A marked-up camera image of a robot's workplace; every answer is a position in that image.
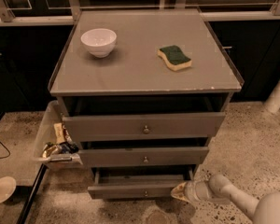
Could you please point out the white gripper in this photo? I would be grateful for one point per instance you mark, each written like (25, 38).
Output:
(198, 191)

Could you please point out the grey bottom drawer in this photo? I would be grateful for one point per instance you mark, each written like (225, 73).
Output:
(138, 182)

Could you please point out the grey drawer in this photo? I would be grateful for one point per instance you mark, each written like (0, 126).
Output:
(151, 156)
(138, 182)
(140, 127)

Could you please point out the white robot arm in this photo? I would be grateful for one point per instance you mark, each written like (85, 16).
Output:
(253, 153)

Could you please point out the grey middle drawer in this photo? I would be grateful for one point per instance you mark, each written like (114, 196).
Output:
(151, 156)

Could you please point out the grey top drawer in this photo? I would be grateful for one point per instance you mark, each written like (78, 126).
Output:
(140, 127)

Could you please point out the grey drawer cabinet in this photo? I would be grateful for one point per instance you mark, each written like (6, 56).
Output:
(134, 80)

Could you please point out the snack packets in bin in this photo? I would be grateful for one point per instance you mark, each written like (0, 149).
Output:
(62, 145)

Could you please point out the yellow green sponge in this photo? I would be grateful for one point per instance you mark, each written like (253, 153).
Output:
(174, 58)

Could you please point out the black floor strip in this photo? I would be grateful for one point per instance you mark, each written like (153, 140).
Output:
(30, 199)

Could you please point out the white ceramic bowl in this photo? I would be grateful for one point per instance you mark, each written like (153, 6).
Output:
(99, 42)

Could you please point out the white plate on floor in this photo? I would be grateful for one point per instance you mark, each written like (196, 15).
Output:
(7, 187)

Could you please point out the metal railing frame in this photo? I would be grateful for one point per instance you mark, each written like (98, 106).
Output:
(37, 10)

